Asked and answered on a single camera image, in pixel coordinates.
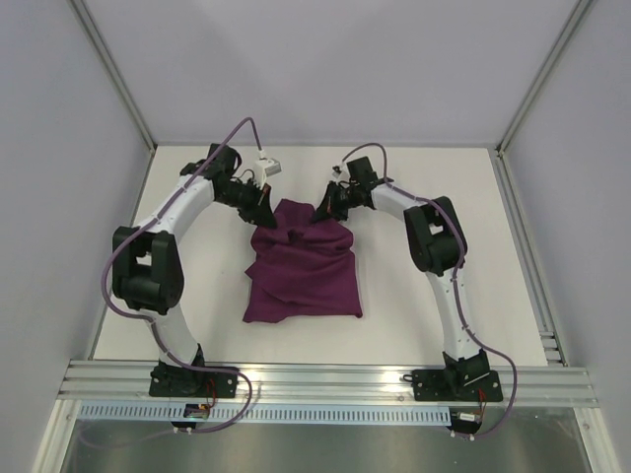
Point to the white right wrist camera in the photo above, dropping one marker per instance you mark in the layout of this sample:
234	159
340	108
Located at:
340	173

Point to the aluminium right side rail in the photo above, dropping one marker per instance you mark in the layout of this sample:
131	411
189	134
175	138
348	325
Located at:
593	433

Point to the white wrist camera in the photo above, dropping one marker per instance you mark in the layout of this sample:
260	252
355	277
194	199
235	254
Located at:
340	173
264	168

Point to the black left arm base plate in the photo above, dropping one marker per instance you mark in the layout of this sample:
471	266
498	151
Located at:
177	382

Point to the white slotted cable duct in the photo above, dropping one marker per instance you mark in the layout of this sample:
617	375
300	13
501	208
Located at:
267	413

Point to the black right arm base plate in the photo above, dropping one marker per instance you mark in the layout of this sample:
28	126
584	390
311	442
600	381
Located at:
451	386

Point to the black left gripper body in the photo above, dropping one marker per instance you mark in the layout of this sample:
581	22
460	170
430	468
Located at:
247	199

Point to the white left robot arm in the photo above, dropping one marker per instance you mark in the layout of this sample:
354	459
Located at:
145	267

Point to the aluminium rail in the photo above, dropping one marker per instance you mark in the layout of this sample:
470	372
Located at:
323	384
593	433

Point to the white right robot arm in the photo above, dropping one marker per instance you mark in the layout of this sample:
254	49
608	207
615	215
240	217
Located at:
437	248

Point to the aluminium left frame post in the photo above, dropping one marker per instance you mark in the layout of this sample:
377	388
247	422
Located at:
96	38

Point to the aluminium frame post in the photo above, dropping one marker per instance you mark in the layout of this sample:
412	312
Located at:
96	38
550	63

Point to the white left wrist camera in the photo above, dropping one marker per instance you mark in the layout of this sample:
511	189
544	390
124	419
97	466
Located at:
264	168

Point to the purple cloth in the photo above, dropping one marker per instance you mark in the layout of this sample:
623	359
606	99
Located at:
301	268

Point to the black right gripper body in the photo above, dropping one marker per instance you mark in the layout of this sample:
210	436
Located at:
335	202

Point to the aluminium right frame post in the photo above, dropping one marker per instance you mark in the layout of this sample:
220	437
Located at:
550	63

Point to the aluminium front rail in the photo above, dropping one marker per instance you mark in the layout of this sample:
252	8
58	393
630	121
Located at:
323	384

